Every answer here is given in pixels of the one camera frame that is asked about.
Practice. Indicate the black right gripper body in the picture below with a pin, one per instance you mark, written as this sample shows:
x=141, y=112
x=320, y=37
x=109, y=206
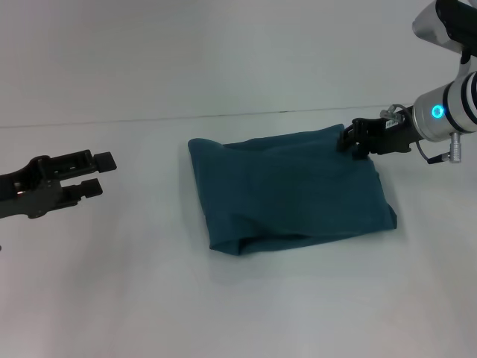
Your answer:
x=387, y=134

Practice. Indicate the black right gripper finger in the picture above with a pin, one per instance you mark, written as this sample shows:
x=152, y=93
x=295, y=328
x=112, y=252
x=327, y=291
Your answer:
x=346, y=138
x=360, y=152

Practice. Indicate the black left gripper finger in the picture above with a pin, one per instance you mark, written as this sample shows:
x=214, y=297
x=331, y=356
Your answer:
x=85, y=162
x=82, y=190

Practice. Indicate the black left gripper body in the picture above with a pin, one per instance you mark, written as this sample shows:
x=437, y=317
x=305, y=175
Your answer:
x=26, y=190

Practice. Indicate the teal blue printed T-shirt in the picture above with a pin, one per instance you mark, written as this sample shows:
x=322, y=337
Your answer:
x=290, y=194

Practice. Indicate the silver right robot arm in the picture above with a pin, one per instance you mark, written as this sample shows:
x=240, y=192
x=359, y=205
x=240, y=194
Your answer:
x=447, y=108

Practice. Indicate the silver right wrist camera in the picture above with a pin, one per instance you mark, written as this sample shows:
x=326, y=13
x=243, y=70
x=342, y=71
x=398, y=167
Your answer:
x=447, y=22

